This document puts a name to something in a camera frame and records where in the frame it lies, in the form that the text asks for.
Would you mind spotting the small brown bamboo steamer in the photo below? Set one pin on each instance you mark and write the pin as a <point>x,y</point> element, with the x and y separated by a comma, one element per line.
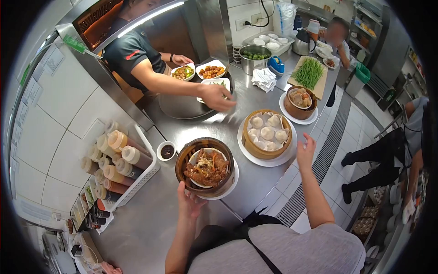
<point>297,112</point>

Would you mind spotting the person's right hand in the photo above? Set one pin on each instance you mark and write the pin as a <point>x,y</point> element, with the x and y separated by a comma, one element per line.
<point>305,154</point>

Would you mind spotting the white dish of orange food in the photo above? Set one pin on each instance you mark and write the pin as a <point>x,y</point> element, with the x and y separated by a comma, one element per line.
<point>211,71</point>

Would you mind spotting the person's body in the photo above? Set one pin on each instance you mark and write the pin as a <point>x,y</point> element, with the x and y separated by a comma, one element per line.
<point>291,250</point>

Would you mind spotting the white dish with greens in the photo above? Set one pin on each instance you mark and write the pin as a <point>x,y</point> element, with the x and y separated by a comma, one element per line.
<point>219,83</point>

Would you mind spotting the white dish of green vegetables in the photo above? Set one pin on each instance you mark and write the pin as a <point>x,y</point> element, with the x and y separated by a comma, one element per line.
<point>183,72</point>

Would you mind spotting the pile of green beans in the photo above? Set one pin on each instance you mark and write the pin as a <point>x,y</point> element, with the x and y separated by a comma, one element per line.
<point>308,72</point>

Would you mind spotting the row of paper order slips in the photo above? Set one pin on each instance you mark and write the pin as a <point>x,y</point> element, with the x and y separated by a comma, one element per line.
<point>25,99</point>

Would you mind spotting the white plastic bag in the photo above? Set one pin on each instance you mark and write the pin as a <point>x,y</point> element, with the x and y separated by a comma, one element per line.
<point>284,19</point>

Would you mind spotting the round steel serving tray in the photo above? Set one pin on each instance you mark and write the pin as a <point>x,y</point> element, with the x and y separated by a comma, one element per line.
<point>181,106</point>

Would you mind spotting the large white plate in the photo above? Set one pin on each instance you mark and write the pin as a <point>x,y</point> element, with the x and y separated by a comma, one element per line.
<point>273,162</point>

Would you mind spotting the group of sauce squeeze bottles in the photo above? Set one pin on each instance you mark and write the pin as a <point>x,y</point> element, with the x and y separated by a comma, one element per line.
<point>118,161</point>

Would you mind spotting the person's left hand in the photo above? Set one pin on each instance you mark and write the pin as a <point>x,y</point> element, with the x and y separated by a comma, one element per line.
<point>189,207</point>

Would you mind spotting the stack of small black cups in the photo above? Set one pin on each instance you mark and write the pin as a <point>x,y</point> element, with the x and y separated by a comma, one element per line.
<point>236,54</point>

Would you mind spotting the person's left thumb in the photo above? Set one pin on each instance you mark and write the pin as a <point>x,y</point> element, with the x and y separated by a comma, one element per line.
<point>181,189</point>

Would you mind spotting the white plastic basket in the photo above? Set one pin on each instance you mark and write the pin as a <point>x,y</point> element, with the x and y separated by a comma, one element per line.
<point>143,178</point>

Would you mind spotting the white tray of bowls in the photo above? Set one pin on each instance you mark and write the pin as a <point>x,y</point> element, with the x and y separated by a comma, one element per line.
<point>273,42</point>

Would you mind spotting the dark bamboo steamer with ribs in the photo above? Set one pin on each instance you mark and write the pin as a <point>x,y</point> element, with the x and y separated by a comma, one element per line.
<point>183,161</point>

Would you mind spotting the metal floor drain grate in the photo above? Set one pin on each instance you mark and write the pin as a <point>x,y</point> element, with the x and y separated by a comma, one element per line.
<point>321,161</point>

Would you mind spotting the small plate with food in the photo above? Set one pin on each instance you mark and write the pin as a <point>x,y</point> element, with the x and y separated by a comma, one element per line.
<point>330,63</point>

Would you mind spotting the blue tape dispenser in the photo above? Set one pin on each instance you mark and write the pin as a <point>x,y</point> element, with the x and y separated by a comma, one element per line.
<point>276,65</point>

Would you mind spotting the tray of condiment containers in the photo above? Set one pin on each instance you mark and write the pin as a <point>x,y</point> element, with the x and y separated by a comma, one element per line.
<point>82,205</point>

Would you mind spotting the wooden cutting board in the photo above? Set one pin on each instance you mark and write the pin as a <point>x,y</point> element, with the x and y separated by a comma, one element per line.
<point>321,89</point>

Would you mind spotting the white plate under small steamer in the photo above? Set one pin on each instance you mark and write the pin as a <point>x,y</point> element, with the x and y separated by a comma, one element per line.
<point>285,114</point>

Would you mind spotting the group of steamed dumplings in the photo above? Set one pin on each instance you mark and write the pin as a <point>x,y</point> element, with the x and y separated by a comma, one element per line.
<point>267,133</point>

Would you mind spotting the green waste bin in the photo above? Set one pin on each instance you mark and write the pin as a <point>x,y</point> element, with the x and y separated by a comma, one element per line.
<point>359,77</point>

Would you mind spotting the white bowl of steamed meat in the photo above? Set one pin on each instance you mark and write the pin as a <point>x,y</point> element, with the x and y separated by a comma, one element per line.
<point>300,98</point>

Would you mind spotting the group of dark sauce bottles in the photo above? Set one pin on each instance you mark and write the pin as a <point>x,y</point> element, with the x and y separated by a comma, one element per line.
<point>97,216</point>

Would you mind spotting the steel serving hatch frame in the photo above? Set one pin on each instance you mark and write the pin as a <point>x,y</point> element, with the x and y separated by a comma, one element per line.
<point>102,73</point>

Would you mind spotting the person's left fingers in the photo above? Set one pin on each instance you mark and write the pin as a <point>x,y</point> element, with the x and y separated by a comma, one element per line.
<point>200,202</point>

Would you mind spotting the pile of green limes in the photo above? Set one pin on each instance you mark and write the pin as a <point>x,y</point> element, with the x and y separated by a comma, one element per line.
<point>255,55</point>

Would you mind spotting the white pink jug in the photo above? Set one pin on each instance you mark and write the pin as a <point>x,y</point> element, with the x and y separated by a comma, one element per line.
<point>313,27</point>

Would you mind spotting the steel bowl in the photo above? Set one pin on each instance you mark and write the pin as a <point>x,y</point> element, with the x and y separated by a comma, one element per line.
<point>251,66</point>

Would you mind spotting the light bamboo steamer with dumplings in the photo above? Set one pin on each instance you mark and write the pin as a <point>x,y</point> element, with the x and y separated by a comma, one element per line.
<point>255,149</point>

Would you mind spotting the white bowl of braised ribs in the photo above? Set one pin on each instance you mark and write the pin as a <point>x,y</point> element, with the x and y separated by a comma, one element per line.
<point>207,167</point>

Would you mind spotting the person's right fingers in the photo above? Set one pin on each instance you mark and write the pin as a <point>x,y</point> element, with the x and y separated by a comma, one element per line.
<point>313,144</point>

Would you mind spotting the steel kettle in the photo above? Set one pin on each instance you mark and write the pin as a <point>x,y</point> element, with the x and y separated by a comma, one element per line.
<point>301,44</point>

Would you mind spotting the stack of white paper slips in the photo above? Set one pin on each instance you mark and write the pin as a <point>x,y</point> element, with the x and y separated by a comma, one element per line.
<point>264,79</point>

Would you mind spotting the trays of raw dumplings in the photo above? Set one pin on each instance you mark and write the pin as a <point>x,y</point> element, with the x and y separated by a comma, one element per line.
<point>368,215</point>

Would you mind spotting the small white sauce dish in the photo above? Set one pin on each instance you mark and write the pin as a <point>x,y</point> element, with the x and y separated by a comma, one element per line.
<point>166,151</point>

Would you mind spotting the metal kitchen shelf rack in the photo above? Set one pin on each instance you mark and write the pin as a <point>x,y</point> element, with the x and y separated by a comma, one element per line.
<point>364,30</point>

